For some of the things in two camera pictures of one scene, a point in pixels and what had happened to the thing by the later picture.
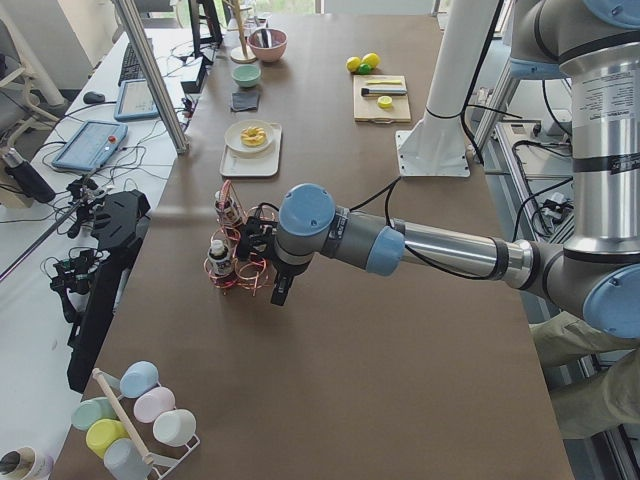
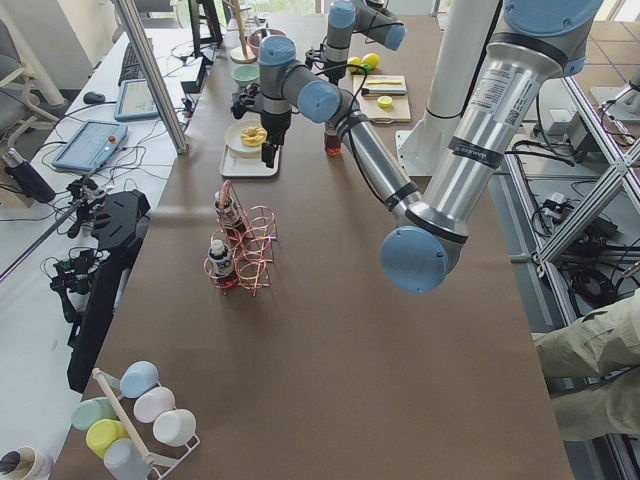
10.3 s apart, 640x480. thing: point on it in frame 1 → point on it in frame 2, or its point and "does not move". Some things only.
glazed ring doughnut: x=253 y=136 does not move
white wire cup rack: x=161 y=463 does not move
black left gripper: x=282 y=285 → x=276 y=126
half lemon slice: x=385 y=101 does not move
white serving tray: x=262 y=163 does not move
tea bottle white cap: x=243 y=247 → x=331 y=128
